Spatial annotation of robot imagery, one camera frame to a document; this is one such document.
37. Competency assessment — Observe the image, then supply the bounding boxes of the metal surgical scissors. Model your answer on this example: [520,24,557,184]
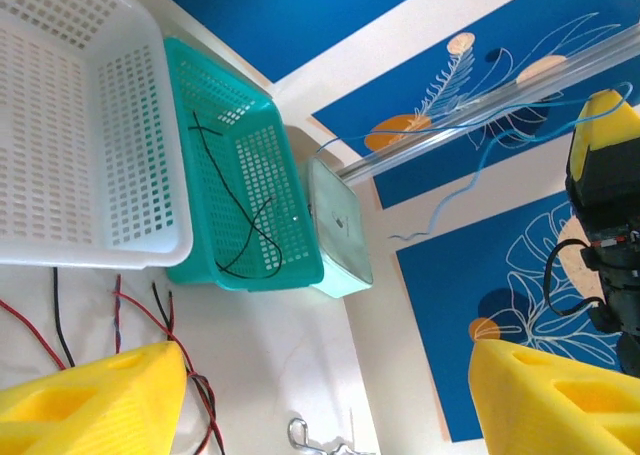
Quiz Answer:
[287,417,376,455]

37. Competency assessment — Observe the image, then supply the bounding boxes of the aluminium frame post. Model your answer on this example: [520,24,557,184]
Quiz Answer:
[339,22,640,186]

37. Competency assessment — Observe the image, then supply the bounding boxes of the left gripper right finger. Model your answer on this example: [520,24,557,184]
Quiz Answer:
[467,338,640,455]

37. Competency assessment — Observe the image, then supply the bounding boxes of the blue poster with monstera leaf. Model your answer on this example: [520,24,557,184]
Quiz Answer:
[394,189,640,444]

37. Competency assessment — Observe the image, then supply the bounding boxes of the blue poster with white feather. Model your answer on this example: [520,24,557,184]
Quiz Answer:
[309,0,640,159]

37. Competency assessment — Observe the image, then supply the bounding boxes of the green plastic mesh basket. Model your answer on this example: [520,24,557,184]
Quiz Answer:
[162,37,326,294]

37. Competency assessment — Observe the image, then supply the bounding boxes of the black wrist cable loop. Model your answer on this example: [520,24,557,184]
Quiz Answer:
[543,238,609,317]

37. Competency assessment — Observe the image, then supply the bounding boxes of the white plastic mesh basket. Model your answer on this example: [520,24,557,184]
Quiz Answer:
[0,0,195,271]

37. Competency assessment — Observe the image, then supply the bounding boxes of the tangle of red black wires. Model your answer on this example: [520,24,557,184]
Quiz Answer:
[167,289,226,455]

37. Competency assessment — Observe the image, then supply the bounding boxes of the red black twisted wires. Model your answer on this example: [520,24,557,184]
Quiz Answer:
[151,282,226,455]

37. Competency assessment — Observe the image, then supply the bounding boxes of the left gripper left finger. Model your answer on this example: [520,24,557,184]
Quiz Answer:
[0,339,189,455]

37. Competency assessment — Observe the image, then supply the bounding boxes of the mint green zip pouch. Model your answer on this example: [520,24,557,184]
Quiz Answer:
[304,154,375,299]

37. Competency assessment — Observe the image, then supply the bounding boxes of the thin black wire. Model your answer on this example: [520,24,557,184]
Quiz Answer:
[187,109,284,279]
[52,267,77,370]

